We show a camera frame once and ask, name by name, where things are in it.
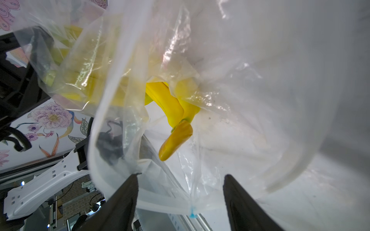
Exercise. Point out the clear zip-top bag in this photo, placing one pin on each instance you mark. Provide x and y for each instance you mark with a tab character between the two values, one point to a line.
284	98

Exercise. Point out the yellow banana bunch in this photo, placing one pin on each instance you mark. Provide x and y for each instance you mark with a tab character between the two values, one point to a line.
114	69

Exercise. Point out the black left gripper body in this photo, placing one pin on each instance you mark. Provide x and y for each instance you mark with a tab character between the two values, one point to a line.
20	80

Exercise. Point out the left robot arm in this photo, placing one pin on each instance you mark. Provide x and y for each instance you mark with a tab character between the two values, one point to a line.
20	202

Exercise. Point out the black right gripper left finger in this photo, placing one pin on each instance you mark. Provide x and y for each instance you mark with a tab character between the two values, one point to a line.
118	213

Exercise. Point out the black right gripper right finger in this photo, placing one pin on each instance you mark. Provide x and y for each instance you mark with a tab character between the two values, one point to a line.
243	212

